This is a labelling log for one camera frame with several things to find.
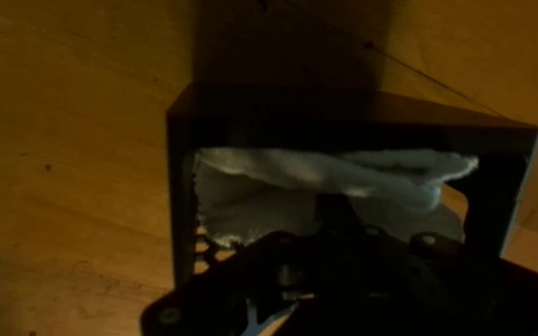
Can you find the light blue cloth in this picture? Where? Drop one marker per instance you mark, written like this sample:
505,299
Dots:
270,187

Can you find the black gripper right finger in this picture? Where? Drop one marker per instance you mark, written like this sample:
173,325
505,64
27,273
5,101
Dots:
393,254

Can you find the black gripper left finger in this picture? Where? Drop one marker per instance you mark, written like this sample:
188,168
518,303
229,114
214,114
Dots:
300,254

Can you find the black perforated box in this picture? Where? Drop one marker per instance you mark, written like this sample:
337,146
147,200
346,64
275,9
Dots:
345,118

